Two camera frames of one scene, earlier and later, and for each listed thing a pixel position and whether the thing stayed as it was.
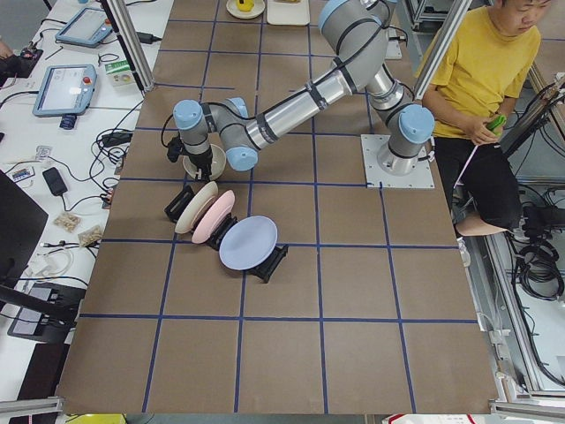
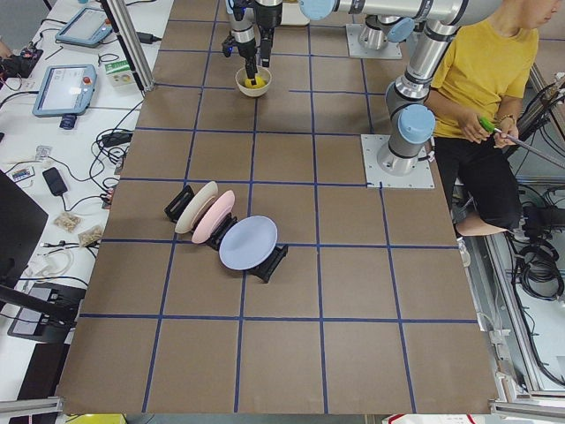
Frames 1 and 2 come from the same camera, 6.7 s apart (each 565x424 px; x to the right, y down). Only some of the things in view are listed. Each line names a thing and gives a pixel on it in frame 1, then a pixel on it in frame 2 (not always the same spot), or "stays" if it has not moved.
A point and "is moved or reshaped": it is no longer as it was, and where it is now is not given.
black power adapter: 146,38 stays
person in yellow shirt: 478,63 stays
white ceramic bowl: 219,162 -> 262,71
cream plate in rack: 199,202 stays
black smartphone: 54,181 stays
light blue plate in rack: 248,243 stays
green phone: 496,124 -> 487,124
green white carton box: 119,73 stays
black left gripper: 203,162 -> 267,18
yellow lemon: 248,5 is moved or reshaped
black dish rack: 184,195 stays
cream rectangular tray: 288,13 stays
